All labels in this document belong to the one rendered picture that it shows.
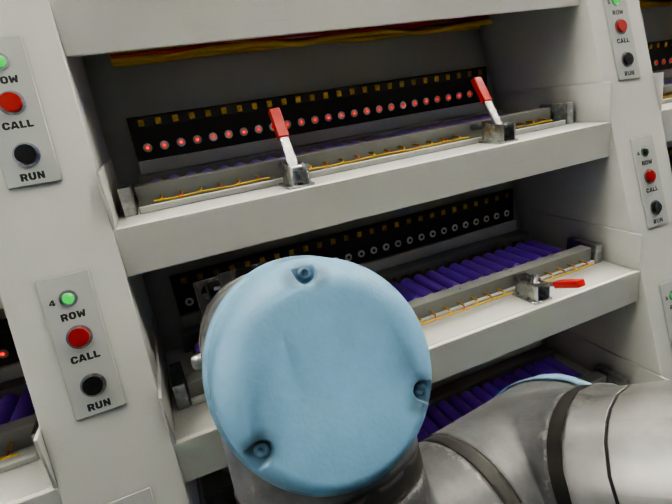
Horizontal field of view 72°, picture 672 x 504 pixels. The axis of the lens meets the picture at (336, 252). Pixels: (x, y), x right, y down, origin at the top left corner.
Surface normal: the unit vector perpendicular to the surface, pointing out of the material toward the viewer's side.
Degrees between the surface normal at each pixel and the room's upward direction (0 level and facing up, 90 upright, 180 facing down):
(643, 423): 42
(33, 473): 15
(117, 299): 90
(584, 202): 90
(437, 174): 106
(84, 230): 90
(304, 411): 80
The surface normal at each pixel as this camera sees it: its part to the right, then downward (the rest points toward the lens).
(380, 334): 0.28, -0.18
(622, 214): -0.91, 0.25
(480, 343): 0.38, 0.25
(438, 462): -0.08, -0.96
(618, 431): -0.80, -0.56
